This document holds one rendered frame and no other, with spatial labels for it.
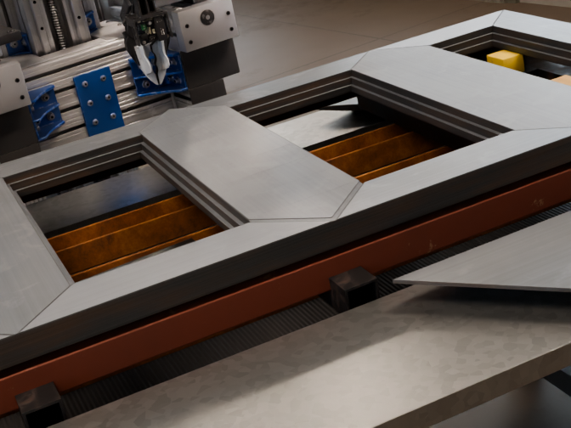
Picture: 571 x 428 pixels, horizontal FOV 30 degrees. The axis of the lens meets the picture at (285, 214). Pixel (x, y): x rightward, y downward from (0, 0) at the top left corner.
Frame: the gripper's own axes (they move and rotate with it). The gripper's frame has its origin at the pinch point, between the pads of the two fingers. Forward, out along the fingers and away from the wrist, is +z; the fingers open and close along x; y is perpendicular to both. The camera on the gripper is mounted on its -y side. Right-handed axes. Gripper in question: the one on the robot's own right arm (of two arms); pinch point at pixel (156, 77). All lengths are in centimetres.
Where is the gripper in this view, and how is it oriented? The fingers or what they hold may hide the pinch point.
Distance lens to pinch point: 218.8
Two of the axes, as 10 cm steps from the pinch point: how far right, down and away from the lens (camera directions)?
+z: 1.9, 9.0, 3.8
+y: 3.9, 2.8, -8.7
